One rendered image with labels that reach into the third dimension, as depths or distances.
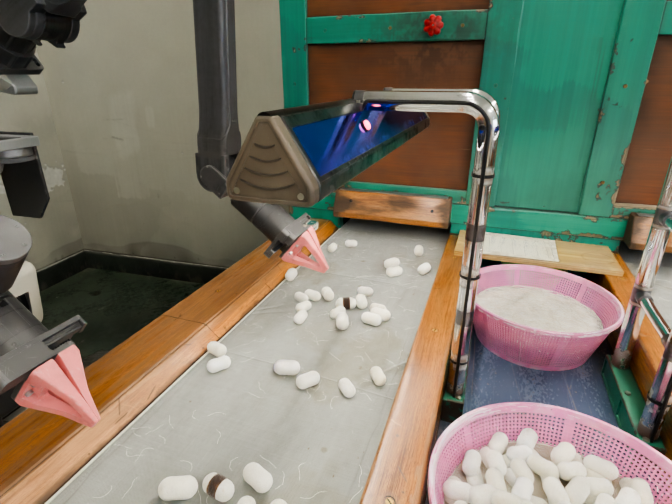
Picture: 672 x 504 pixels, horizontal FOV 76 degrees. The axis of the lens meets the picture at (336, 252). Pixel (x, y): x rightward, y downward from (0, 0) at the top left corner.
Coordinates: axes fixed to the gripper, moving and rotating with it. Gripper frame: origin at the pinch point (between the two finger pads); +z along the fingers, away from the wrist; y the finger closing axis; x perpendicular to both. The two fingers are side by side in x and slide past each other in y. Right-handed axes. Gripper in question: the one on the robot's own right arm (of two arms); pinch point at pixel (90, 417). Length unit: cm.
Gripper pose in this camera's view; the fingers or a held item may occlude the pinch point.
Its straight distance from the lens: 52.9
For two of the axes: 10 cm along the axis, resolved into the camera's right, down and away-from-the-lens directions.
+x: -6.2, 6.2, 4.9
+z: 7.1, 7.1, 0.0
